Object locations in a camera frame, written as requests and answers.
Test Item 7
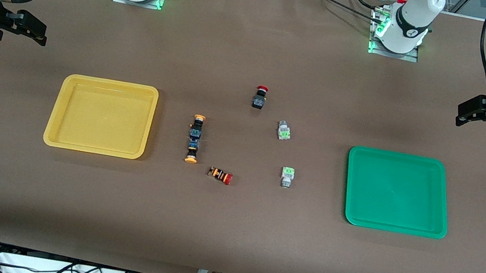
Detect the green push button switch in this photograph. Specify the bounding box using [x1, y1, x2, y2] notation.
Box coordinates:
[279, 166, 296, 189]
[276, 119, 294, 142]

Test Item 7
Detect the yellow push button switch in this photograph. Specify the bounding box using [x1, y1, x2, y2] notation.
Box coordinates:
[184, 137, 202, 165]
[188, 113, 207, 141]

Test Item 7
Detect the yellow plastic tray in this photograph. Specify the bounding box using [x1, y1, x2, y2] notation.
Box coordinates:
[42, 69, 161, 164]

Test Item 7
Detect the green plastic tray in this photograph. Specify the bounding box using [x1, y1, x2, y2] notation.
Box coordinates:
[337, 144, 460, 242]

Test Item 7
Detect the red button with black body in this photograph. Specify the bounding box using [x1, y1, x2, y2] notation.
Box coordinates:
[251, 85, 270, 110]

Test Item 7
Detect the red button with orange body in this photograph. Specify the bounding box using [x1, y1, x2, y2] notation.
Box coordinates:
[207, 166, 234, 186]

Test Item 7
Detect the brown table cover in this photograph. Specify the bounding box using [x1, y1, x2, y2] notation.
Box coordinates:
[0, 0, 486, 273]

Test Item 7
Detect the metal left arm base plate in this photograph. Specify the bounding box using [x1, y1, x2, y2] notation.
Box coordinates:
[364, 4, 426, 64]

